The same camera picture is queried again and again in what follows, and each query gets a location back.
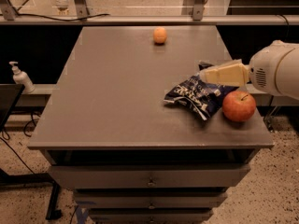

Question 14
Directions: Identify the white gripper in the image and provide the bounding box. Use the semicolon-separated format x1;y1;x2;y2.
199;40;294;96

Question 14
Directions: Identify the blue chip bag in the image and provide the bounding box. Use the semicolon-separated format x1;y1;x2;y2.
164;74;236;120

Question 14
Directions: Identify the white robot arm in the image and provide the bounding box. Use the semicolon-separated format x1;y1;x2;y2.
199;40;299;100

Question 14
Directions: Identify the red apple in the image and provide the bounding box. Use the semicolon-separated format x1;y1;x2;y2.
222;91;256;122

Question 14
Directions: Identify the orange fruit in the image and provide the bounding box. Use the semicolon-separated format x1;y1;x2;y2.
153;27;167;44

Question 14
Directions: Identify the top grey drawer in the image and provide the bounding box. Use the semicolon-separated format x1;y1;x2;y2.
49;164;250;189

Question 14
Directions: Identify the grey drawer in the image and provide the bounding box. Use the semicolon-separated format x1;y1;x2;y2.
49;164;250;189
89;208;213;224
75;192;227;209

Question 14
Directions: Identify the grey drawer cabinet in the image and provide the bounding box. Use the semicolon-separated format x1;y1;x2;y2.
27;24;275;224

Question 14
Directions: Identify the middle grey drawer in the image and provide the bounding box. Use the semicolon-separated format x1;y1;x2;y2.
75;192;227;209

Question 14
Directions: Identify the bottom grey drawer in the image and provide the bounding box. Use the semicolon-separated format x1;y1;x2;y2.
89;208;213;224

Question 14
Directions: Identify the white pump bottle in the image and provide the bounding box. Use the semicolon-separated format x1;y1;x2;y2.
9;61;35;93

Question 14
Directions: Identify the black side table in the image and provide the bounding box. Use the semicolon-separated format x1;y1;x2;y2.
0;83;63;221

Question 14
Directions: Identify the black floor cable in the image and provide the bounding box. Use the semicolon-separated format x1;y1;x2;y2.
0;110;41;175

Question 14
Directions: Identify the black cable on rail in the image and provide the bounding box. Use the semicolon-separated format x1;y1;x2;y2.
0;0;110;21

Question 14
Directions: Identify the metal rail frame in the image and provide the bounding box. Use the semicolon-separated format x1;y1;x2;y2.
1;0;299;25

